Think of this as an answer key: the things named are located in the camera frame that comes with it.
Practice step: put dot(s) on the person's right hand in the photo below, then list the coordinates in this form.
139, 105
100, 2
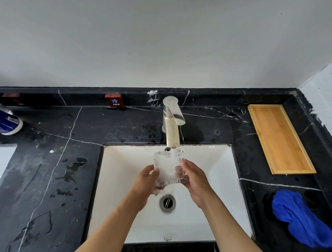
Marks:
197, 184

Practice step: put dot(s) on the person's left hand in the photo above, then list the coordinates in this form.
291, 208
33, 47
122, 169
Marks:
144, 185

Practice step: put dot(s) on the person's left thumb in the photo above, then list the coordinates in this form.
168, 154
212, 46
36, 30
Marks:
151, 168

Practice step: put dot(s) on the person's right thumb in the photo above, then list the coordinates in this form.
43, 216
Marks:
184, 168

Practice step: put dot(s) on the person's right forearm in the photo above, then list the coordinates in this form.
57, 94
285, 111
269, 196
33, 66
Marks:
228, 227

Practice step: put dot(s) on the person's left forearm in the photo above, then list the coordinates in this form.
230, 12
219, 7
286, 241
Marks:
114, 227

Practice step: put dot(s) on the white sink basin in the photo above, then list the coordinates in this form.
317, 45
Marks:
6, 158
170, 194

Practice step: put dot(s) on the silver sink drain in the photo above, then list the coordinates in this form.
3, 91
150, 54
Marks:
167, 203

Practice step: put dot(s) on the silver faucet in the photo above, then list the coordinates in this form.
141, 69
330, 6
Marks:
172, 122

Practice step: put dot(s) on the red cold label block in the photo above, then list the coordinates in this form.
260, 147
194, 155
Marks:
113, 100

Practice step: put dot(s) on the bamboo tray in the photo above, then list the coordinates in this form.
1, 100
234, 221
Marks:
281, 139

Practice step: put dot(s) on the blue cloth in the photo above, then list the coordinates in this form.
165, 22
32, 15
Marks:
300, 218

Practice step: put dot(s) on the white and blue bottle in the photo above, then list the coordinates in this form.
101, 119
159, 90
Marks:
9, 122

